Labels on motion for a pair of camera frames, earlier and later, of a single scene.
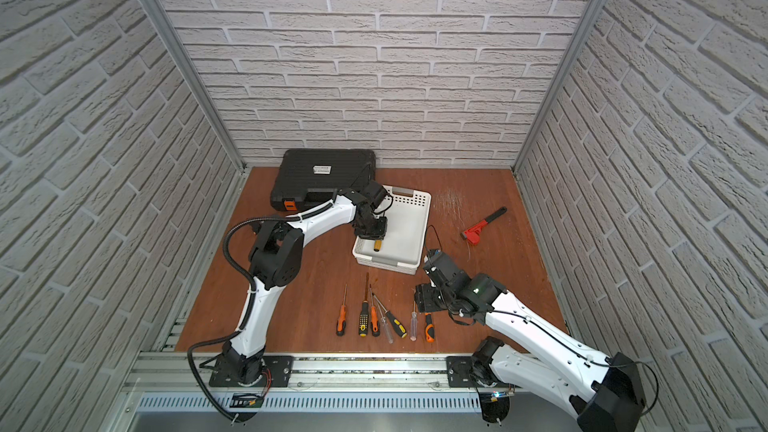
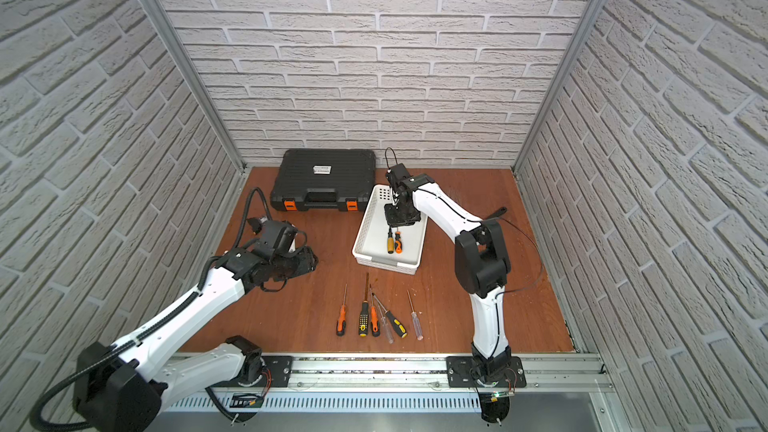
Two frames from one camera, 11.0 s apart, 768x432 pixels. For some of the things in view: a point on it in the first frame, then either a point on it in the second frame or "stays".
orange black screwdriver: x=342 y=318 stays
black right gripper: x=424 y=297 -> x=395 y=221
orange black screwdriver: x=429 y=329 -> x=398 y=243
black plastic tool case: x=309 y=179 stays
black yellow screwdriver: x=398 y=326 stays
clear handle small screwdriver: x=386 y=327 stays
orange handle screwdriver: x=374 y=321 stays
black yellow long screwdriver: x=363 y=323 stays
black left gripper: x=365 y=234 -> x=312 y=262
